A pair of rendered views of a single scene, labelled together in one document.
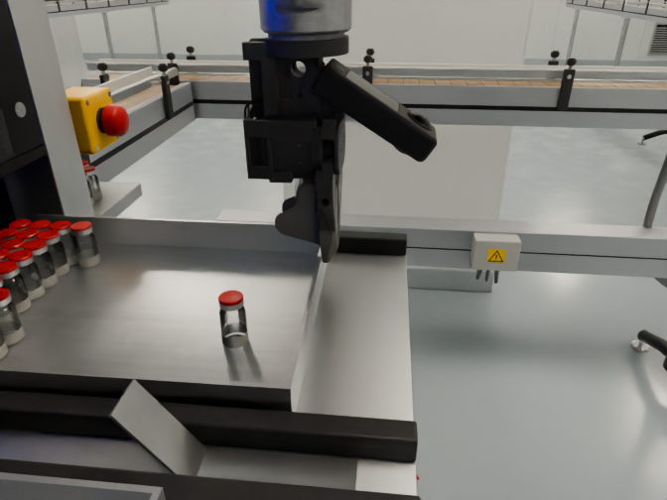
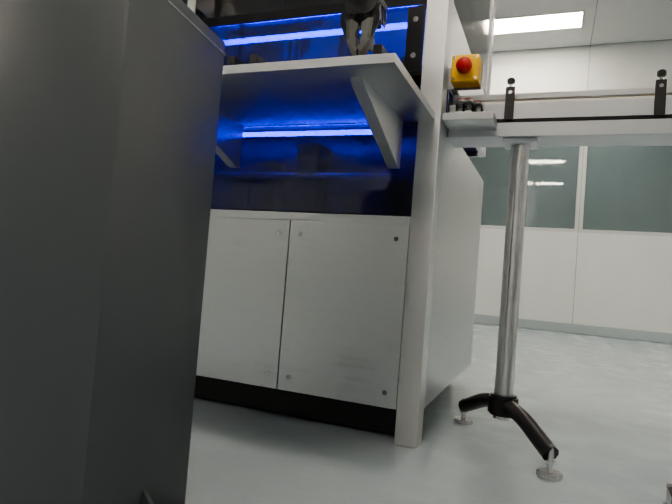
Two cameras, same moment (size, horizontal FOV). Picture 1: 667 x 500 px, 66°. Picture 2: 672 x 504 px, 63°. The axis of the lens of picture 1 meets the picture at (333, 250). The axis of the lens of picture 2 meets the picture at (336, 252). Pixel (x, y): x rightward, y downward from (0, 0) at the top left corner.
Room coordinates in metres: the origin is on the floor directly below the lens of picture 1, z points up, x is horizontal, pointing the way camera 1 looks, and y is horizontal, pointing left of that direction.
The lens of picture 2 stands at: (0.77, -1.13, 0.44)
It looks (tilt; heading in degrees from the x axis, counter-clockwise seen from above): 2 degrees up; 106
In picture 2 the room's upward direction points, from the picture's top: 5 degrees clockwise
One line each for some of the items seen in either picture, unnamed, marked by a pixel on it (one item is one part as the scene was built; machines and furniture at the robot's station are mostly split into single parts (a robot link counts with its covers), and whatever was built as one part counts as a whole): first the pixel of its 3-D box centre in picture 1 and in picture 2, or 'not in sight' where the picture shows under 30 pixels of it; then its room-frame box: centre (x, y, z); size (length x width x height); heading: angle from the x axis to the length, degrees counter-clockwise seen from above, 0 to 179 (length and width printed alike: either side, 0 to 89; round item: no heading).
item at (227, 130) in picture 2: not in sight; (204, 132); (-0.01, 0.20, 0.80); 0.34 x 0.03 x 0.13; 84
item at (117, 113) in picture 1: (111, 120); (464, 65); (0.67, 0.29, 0.99); 0.04 x 0.04 x 0.04; 84
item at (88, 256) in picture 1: (85, 244); not in sight; (0.49, 0.27, 0.90); 0.02 x 0.02 x 0.05
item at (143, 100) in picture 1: (96, 120); (579, 112); (0.97, 0.44, 0.92); 0.69 x 0.15 x 0.16; 174
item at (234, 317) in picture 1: (233, 320); not in sight; (0.36, 0.08, 0.90); 0.02 x 0.02 x 0.04
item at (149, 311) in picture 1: (133, 294); not in sight; (0.41, 0.19, 0.90); 0.34 x 0.26 x 0.04; 85
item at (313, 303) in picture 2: not in sight; (207, 261); (-0.36, 0.91, 0.44); 2.06 x 1.00 x 0.88; 174
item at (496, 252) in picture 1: (494, 252); not in sight; (1.24, -0.44, 0.50); 0.12 x 0.05 x 0.09; 84
